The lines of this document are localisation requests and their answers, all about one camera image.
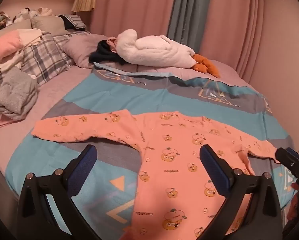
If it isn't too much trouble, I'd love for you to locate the pink printed baby onesie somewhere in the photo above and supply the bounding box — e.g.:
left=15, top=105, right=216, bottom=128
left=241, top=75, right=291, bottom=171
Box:
left=31, top=109, right=277, bottom=240

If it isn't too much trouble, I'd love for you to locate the purple pillow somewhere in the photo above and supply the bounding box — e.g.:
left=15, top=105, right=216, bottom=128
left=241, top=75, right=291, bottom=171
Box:
left=63, top=33, right=120, bottom=69

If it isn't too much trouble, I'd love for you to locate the beige cushion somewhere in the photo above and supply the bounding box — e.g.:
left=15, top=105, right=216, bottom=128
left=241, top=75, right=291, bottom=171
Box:
left=31, top=15, right=66, bottom=35
left=0, top=19, right=33, bottom=46

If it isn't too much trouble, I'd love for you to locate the person's right hand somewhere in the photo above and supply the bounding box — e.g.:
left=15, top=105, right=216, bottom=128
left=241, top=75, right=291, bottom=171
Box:
left=288, top=182, right=299, bottom=221

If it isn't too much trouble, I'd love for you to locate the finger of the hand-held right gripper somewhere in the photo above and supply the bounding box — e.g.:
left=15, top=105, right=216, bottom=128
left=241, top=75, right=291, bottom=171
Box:
left=275, top=147, right=299, bottom=188

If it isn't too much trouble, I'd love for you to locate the pink folded cloth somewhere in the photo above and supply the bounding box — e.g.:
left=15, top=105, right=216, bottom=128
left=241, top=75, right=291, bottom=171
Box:
left=0, top=30, right=24, bottom=65

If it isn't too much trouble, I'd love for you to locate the pink curtain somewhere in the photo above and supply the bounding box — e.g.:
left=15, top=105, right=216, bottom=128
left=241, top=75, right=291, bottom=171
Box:
left=89, top=0, right=181, bottom=40
left=199, top=0, right=299, bottom=82

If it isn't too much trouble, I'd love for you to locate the cream printed cloth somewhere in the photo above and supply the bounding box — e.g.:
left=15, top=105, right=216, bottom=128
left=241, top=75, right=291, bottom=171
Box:
left=0, top=28, right=44, bottom=98

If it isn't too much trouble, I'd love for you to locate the large plaid pillow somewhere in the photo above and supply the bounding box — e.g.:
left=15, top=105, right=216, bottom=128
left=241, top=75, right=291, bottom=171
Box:
left=21, top=31, right=76, bottom=87

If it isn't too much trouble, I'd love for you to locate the small plaid pillow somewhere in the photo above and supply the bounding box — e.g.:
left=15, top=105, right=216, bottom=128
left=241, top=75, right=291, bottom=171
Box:
left=58, top=14, right=86, bottom=30

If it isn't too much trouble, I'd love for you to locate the white goose plush toy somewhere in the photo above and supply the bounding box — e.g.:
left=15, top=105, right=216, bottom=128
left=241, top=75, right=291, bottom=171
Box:
left=114, top=29, right=221, bottom=78

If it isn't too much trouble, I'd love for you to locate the pile of plush toys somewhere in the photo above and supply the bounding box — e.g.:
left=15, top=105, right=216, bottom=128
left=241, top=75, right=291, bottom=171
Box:
left=13, top=7, right=54, bottom=23

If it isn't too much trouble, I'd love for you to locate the bed with purple sheet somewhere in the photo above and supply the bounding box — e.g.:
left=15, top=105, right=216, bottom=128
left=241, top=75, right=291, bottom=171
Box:
left=0, top=27, right=265, bottom=205

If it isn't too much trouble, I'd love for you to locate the dark cloth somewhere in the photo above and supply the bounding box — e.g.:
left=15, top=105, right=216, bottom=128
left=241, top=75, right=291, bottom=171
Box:
left=89, top=39, right=125, bottom=65

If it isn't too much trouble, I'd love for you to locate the grey cloth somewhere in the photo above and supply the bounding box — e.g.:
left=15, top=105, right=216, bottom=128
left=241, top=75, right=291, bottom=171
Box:
left=0, top=67, right=39, bottom=121

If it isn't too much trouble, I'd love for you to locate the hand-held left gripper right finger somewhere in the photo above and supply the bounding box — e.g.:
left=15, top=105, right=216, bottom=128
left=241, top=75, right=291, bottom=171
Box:
left=199, top=144, right=283, bottom=240

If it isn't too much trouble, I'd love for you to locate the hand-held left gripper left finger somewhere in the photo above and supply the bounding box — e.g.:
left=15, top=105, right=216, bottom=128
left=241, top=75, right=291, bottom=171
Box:
left=16, top=144, right=100, bottom=240

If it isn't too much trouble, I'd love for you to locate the teal curtain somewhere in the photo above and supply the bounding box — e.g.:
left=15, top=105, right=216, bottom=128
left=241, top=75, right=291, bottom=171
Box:
left=167, top=0, right=213, bottom=49

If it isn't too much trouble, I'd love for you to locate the blue grey patterned blanket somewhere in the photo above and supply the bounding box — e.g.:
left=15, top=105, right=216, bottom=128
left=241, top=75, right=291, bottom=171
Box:
left=6, top=62, right=298, bottom=240

